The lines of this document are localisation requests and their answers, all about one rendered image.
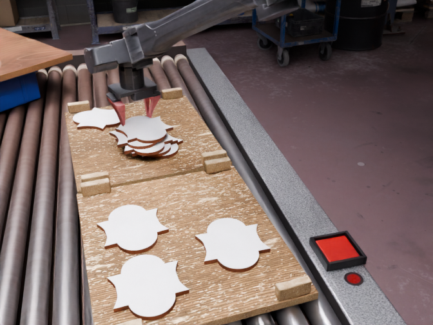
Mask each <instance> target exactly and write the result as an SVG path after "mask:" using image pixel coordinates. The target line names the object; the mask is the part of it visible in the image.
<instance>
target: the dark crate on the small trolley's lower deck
mask: <svg viewBox="0 0 433 325"><path fill-rule="evenodd" d="M291 15H293V18H288V17H286V21H285V32H286V33H288V34H289V35H291V36H293V37H301V36H307V35H316V34H322V33H323V32H322V31H323V25H324V23H323V21H324V19H325V18H324V17H322V16H320V15H318V14H316V13H314V12H311V11H309V10H307V9H305V8H299V9H297V10H295V11H293V12H290V13H288V14H286V16H291ZM281 17H282V16H280V17H277V18H276V19H275V26H276V27H278V28H279V29H281Z"/></svg>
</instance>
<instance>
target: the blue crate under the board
mask: <svg viewBox="0 0 433 325"><path fill-rule="evenodd" d="M36 72H38V70H37V71H34V72H31V73H28V74H24V75H21V76H18V77H14V78H12V79H8V80H5V81H2V82H0V112H3V111H5V110H9V109H11V108H15V107H17V106H20V105H22V104H26V103H29V102H31V101H34V100H37V99H40V98H41V95H40V91H39V86H38V82H37V77H36V74H35V73H36Z"/></svg>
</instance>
